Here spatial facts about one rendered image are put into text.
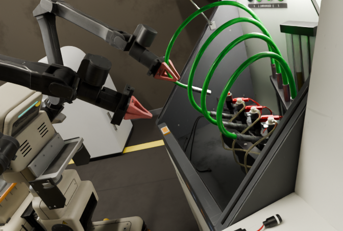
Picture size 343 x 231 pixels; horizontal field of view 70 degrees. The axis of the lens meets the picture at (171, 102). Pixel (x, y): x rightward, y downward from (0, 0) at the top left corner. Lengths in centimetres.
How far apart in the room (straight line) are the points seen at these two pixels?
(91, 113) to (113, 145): 44
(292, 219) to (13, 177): 103
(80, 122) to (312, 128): 243
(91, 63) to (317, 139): 53
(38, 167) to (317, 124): 96
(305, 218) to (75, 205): 94
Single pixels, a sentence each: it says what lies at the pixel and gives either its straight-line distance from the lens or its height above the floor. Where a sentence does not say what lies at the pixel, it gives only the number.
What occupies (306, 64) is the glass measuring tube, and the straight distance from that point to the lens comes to 94.
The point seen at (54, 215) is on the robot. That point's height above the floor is 83.
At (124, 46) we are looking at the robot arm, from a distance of 92.
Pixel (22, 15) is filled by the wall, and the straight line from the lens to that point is 357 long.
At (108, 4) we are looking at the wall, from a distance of 307.
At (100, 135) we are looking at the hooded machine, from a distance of 279.
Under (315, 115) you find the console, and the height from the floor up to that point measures 120.
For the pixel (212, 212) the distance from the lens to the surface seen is 75.
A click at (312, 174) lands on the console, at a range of 66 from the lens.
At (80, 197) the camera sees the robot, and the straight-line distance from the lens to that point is 130.
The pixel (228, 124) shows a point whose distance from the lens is 75.
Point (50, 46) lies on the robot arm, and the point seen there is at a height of 145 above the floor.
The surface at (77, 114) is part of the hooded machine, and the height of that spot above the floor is 64.
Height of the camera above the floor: 154
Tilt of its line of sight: 25 degrees down
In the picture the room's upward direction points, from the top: 20 degrees counter-clockwise
